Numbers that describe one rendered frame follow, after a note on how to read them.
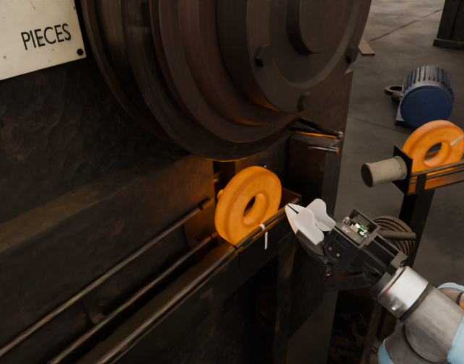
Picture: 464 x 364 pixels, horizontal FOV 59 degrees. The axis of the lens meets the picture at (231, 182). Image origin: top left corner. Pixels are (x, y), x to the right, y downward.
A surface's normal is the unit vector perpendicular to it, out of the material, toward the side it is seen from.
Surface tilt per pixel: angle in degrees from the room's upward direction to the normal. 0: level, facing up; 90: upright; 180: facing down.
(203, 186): 90
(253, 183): 90
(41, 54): 90
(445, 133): 90
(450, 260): 0
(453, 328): 39
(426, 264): 0
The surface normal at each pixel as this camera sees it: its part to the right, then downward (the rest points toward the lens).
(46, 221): -0.03, -0.84
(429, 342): -0.72, 0.38
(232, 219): 0.70, 0.38
